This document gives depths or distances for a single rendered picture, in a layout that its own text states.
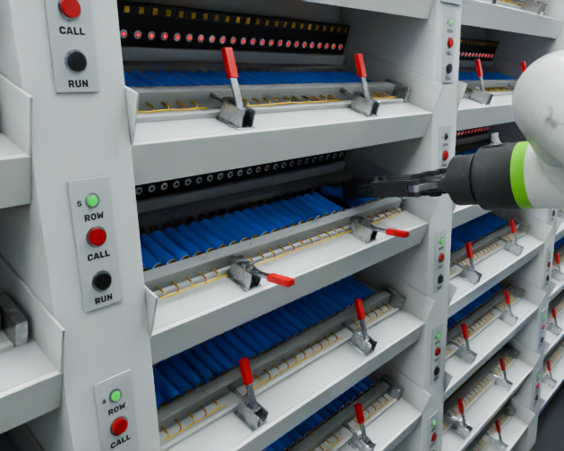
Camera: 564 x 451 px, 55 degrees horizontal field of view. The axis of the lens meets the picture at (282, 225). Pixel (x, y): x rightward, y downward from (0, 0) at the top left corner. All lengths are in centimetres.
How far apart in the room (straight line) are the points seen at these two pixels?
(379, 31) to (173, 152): 59
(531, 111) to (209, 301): 41
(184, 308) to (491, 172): 44
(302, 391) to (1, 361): 44
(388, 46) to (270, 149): 44
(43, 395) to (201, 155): 28
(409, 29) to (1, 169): 74
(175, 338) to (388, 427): 60
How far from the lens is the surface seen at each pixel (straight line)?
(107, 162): 53
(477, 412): 157
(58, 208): 51
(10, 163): 49
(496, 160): 79
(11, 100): 51
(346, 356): 93
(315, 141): 74
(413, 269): 107
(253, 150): 65
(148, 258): 67
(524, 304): 174
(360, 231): 88
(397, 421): 114
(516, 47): 169
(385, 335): 101
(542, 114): 64
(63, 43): 51
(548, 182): 76
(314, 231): 82
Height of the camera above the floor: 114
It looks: 14 degrees down
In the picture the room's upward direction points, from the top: 2 degrees counter-clockwise
